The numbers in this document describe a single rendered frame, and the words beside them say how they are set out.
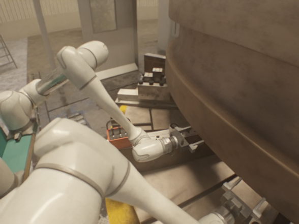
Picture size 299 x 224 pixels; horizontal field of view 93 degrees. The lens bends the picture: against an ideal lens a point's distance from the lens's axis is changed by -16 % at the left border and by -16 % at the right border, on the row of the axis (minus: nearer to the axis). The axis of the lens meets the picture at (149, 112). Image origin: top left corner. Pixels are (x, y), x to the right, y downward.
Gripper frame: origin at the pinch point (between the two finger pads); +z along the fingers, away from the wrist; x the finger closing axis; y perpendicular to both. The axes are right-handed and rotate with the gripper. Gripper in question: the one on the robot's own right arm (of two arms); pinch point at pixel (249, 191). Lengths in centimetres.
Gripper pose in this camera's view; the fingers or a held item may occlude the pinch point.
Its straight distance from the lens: 89.9
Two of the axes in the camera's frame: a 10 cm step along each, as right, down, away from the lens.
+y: 0.0, 8.1, 5.9
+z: 8.4, -3.2, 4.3
